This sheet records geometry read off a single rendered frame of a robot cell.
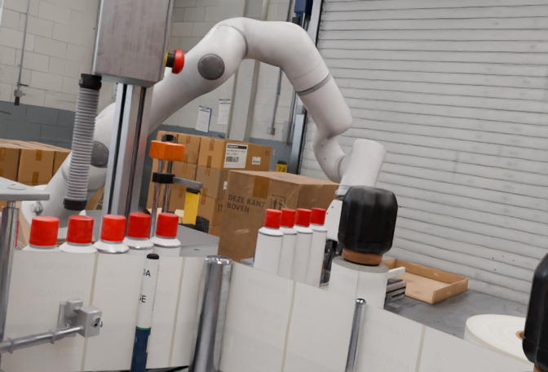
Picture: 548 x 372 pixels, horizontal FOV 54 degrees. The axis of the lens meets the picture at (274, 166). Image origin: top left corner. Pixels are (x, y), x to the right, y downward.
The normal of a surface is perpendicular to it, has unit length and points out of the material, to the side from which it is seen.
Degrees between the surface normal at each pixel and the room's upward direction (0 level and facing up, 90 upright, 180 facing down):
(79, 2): 90
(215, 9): 90
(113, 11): 90
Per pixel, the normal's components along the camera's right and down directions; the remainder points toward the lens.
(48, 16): 0.79, 0.14
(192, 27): -0.60, -0.04
